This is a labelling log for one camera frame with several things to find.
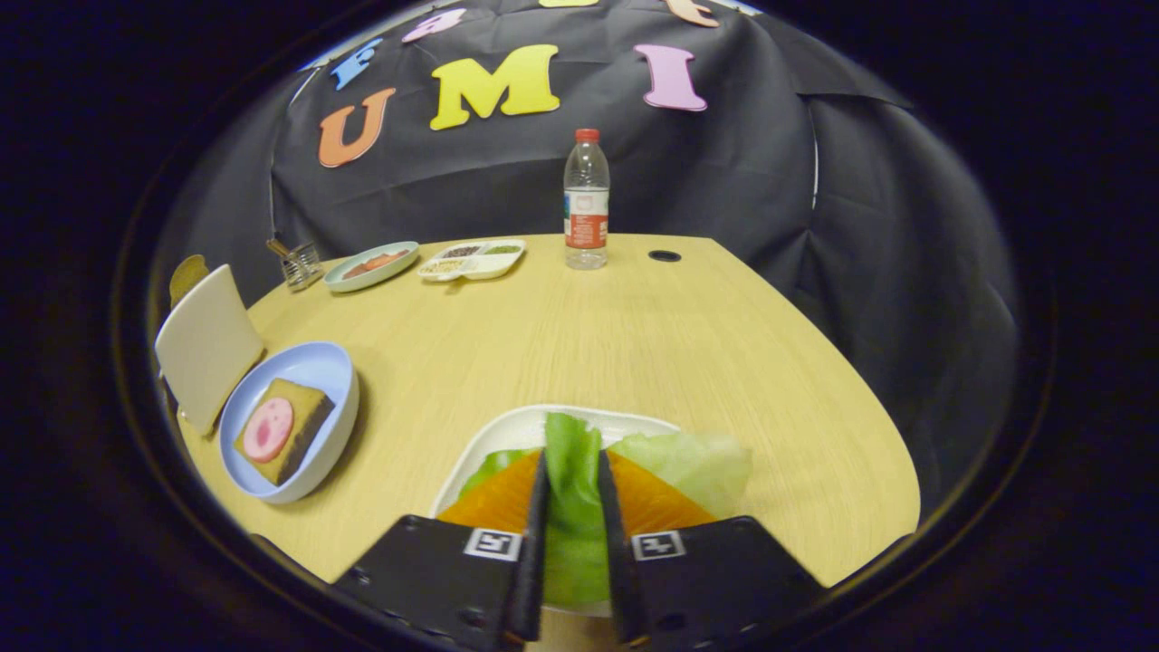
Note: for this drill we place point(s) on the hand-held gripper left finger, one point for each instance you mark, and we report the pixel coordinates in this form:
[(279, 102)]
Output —
[(534, 561)]

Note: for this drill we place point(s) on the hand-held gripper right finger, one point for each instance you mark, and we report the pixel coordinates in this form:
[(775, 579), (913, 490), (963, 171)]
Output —
[(616, 561)]

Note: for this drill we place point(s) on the green lettuce leaf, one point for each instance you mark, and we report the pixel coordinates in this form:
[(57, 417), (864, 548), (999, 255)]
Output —
[(575, 507)]

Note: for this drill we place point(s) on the toasted brown bread slice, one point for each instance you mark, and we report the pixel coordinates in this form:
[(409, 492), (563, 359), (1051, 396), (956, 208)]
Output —
[(187, 276)]

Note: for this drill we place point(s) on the white rectangular plate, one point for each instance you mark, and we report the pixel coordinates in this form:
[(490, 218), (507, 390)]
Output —
[(507, 430)]

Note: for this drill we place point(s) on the bread slice with dark crust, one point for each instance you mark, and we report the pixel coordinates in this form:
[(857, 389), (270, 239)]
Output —
[(303, 403)]

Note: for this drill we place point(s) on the light blue plate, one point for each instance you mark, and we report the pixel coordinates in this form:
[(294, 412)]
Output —
[(308, 371)]

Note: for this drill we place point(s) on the pink ham slice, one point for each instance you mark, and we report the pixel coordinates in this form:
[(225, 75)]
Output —
[(267, 430)]

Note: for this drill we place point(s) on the white divided condiment tray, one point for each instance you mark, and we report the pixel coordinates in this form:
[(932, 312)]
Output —
[(480, 265)]

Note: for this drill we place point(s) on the red tomato slice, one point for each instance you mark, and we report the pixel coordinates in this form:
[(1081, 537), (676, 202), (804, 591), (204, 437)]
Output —
[(389, 259)]

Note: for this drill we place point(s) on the clear red-capped water bottle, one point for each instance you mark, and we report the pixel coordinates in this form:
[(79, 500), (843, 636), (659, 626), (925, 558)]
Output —
[(587, 226)]

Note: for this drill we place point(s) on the pale green round plate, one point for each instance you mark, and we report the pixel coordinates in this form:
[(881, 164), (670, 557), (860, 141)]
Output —
[(349, 281)]

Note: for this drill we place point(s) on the brown meat patty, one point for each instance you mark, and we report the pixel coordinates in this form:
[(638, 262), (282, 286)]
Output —
[(358, 268)]

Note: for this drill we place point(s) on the white toaster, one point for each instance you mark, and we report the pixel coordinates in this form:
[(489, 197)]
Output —
[(208, 344)]

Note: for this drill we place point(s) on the black backdrop cloth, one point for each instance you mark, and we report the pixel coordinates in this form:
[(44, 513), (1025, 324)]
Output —
[(724, 181)]

